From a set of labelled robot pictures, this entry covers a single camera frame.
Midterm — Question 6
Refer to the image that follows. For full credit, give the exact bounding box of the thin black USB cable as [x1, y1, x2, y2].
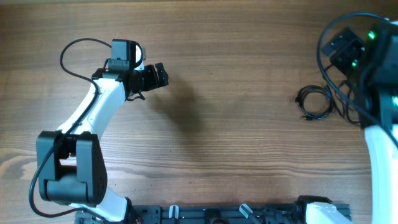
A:
[334, 80, 361, 124]

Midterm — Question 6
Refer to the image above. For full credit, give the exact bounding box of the thick black USB cable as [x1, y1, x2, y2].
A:
[294, 84, 336, 121]

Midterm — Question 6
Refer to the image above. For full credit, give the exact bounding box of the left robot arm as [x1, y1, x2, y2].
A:
[29, 39, 169, 223]

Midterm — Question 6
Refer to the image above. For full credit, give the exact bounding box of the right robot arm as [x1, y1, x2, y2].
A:
[317, 17, 397, 223]

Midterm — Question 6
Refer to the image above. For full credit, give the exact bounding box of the left camera cable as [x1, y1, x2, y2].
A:
[28, 37, 144, 223]

